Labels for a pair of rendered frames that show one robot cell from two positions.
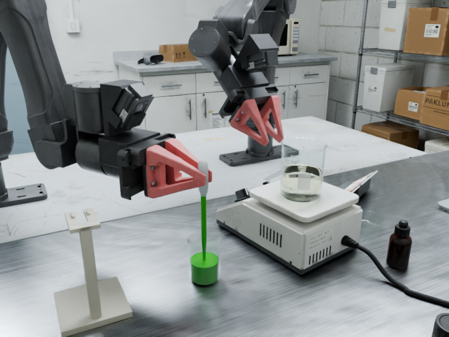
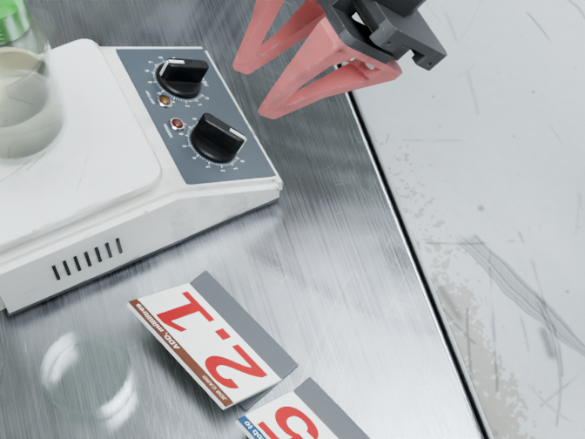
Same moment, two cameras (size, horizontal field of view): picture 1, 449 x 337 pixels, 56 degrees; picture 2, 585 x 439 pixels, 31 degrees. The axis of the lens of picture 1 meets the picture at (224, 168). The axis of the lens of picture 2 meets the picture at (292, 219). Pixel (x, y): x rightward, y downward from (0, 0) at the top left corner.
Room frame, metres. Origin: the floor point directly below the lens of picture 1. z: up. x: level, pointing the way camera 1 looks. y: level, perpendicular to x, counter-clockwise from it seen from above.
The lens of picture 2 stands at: (0.79, -0.44, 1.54)
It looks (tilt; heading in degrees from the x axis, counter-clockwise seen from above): 62 degrees down; 99
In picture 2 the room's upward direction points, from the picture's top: 2 degrees clockwise
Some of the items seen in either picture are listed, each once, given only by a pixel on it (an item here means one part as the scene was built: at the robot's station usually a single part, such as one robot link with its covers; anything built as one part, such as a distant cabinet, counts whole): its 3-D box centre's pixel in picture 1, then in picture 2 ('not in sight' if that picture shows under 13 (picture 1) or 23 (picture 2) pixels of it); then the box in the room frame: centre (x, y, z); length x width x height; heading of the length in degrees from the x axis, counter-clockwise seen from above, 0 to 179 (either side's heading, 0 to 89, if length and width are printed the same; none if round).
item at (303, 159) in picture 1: (300, 171); (10, 85); (0.57, -0.11, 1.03); 0.07 x 0.06 x 0.08; 39
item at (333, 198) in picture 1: (303, 195); (39, 141); (0.58, -0.12, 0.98); 0.12 x 0.12 x 0.01; 37
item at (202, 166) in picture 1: (202, 178); not in sight; (0.49, 0.03, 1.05); 0.01 x 0.01 x 0.04; 59
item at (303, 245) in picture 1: (288, 216); (89, 162); (0.60, -0.10, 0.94); 0.22 x 0.13 x 0.08; 37
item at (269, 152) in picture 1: (260, 141); not in sight; (1.01, -0.09, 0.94); 0.20 x 0.07 x 0.08; 117
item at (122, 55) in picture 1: (212, 51); not in sight; (3.78, 0.10, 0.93); 1.70 x 0.01 x 0.06; 117
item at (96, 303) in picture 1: (86, 261); not in sight; (0.43, 0.16, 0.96); 0.08 x 0.08 x 0.13; 26
